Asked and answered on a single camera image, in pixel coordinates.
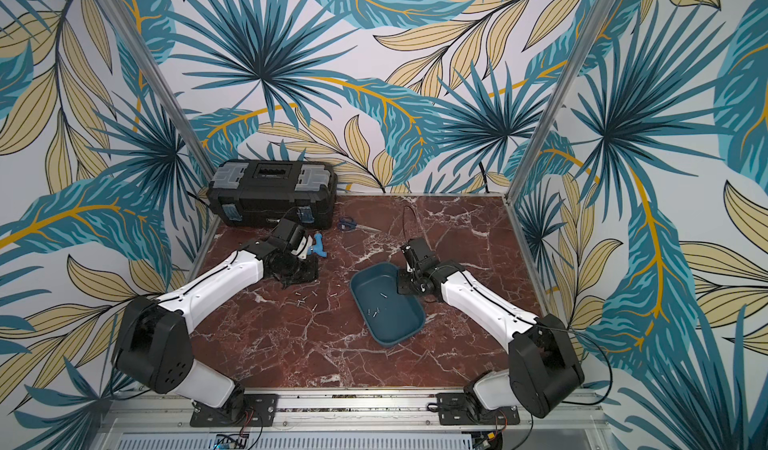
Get black plastic toolbox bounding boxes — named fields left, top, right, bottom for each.
left=207, top=160, right=338, bottom=230

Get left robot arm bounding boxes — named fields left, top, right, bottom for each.
left=112, top=237, right=318, bottom=421

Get blue handled scissors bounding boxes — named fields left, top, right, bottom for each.
left=337, top=216, right=379, bottom=233

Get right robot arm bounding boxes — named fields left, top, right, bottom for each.
left=398, top=262, right=584, bottom=418

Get aluminium front rail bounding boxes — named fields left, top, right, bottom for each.
left=97, top=387, right=610, bottom=439

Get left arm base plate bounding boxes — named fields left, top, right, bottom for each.
left=190, top=393, right=279, bottom=428

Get teal plastic storage tray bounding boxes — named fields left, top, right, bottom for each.
left=350, top=262, right=426, bottom=348

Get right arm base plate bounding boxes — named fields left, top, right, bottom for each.
left=427, top=392, right=520, bottom=427

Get blue toy drill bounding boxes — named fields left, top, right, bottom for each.
left=307, top=233, right=328, bottom=258

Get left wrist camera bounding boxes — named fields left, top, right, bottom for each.
left=268, top=218, right=311, bottom=259

